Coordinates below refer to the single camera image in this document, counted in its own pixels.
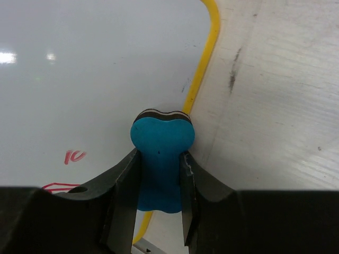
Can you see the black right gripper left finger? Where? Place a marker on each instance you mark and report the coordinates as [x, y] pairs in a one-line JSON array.
[[95, 217]]

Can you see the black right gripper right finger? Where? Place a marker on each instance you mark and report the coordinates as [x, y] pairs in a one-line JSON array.
[[219, 219]]

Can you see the blue bone-shaped whiteboard eraser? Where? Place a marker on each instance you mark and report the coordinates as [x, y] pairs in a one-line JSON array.
[[161, 137]]

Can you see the yellow-framed whiteboard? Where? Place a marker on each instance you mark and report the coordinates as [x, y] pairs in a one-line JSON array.
[[74, 75]]

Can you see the aluminium table edge rail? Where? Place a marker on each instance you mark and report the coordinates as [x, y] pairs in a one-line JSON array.
[[145, 247]]

